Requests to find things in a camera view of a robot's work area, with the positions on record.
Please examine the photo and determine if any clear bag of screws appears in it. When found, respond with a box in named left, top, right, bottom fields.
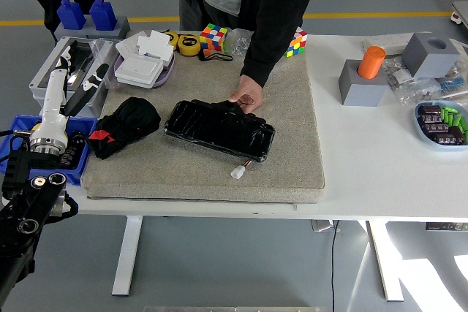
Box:
left=222, top=28, right=254, bottom=58

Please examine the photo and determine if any white perforated strip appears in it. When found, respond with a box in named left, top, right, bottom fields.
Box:
left=361, top=31, right=432, bottom=53

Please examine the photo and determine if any clear bag of blue resistors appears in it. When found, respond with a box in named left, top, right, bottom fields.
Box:
left=437, top=70, right=468, bottom=99

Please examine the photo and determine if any black table control panel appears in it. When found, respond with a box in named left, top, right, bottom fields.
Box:
left=425, top=221, right=468, bottom=232

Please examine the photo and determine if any grey block holding cylinder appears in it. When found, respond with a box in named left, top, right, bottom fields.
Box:
left=337, top=58, right=390, bottom=107

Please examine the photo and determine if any colourful puzzle cube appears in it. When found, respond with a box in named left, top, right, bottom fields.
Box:
left=199, top=22, right=230, bottom=56
left=284, top=26, right=309, bottom=59

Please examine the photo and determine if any black hanging cable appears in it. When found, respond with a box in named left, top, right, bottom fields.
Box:
left=330, top=220, right=339, bottom=312

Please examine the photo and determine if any person's hand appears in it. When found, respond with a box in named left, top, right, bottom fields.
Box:
left=229, top=75, right=265, bottom=115

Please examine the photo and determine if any grey under-table control box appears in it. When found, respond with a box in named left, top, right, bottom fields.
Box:
left=311, top=219, right=343, bottom=233

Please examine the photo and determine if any blue plastic bin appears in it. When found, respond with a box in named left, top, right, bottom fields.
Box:
left=0, top=114, right=99, bottom=186

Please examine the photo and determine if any clear bag of metal parts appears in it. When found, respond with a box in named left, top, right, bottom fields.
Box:
left=382, top=54, right=443, bottom=107

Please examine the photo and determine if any yellow tape measure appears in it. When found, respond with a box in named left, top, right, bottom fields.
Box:
left=177, top=33, right=202, bottom=57
left=163, top=29, right=180, bottom=50

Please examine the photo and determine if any dark cylindrical capacitor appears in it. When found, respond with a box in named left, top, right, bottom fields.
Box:
left=60, top=145, right=80, bottom=167
left=71, top=131, right=88, bottom=152

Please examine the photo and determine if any blue bottle-shaped block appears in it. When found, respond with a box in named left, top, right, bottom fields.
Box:
left=56, top=0, right=87, bottom=31
left=88, top=0, right=118, bottom=31

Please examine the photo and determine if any white wall switch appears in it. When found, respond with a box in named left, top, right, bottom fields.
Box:
left=115, top=54, right=165, bottom=89

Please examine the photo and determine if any light blue bowl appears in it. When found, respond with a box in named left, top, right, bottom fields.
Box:
left=412, top=99, right=468, bottom=152

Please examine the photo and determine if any grey electrical enclosure box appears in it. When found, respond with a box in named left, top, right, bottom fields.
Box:
left=28, top=36, right=120, bottom=119

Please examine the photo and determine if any grey block with round hole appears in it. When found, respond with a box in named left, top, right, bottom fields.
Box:
left=401, top=31, right=461, bottom=79

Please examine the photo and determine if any purple tray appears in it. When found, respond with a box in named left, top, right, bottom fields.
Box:
left=113, top=50, right=176, bottom=89

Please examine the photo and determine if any orange cylinder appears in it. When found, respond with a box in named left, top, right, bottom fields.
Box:
left=357, top=45, right=387, bottom=80

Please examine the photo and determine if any grey-brown mat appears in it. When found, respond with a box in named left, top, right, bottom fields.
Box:
left=80, top=50, right=326, bottom=205

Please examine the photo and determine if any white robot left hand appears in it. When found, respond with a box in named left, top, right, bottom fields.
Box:
left=31, top=39, right=110, bottom=143

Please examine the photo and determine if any black wrist strap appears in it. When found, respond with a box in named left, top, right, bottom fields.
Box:
left=198, top=51, right=234, bottom=63

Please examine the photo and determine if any black glossy panel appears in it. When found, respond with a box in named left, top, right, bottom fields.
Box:
left=162, top=99, right=276, bottom=164

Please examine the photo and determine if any grey holder base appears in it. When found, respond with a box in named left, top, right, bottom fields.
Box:
left=53, top=15, right=132, bottom=42

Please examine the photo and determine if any clear plastic cover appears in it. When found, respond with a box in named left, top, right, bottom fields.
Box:
left=88, top=37, right=121, bottom=90

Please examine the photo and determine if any white connector with wires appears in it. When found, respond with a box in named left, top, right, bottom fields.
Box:
left=229, top=160, right=253, bottom=181

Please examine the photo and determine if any white table leg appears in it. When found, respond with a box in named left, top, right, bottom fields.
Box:
left=111, top=216, right=143, bottom=297
left=365, top=220, right=405, bottom=302

